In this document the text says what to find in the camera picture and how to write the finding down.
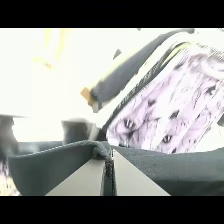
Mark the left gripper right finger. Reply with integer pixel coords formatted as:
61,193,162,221
112,149,171,197

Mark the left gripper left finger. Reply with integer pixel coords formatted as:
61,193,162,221
45,158,106,197

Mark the black garment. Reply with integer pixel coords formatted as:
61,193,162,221
7,139,224,197

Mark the person's forearm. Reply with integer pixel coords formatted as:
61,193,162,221
80,28,196,114

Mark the purple patterned garment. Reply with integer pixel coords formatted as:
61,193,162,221
105,41,224,155

